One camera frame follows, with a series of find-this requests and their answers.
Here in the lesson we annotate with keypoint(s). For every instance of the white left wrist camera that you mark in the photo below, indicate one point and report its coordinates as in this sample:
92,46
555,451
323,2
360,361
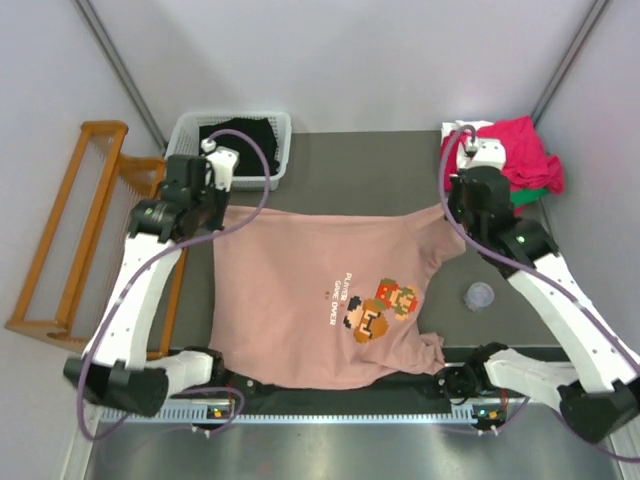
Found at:
222,163

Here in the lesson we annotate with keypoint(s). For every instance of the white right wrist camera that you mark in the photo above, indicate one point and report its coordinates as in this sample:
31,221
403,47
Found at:
481,152

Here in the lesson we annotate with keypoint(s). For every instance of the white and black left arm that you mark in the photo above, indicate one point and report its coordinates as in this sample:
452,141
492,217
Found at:
113,370

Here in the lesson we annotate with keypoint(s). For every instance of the pink printed t-shirt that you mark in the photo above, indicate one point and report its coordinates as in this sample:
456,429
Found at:
327,301

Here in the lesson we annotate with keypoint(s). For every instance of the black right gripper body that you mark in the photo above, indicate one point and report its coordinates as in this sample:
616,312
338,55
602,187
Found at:
455,204

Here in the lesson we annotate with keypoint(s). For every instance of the magenta t-shirt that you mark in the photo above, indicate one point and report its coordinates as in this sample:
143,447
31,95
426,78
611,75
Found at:
528,164

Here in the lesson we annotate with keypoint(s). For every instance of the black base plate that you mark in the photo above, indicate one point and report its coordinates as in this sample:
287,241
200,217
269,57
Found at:
397,393

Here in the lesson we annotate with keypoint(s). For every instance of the green t-shirt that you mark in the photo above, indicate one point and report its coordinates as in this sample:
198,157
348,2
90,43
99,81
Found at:
521,198

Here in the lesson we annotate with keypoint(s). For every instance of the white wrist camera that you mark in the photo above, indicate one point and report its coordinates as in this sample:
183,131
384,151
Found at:
481,152
222,163

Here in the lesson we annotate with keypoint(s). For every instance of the wooden rack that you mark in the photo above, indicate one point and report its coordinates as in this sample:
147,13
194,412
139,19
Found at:
79,254

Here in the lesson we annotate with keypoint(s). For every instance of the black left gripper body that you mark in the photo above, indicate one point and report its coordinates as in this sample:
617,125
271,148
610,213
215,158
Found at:
215,209

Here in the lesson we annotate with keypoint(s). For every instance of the white plastic basket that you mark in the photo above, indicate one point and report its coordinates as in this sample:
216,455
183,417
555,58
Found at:
271,130

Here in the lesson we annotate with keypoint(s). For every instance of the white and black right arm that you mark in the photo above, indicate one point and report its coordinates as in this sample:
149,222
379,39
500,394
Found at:
597,393

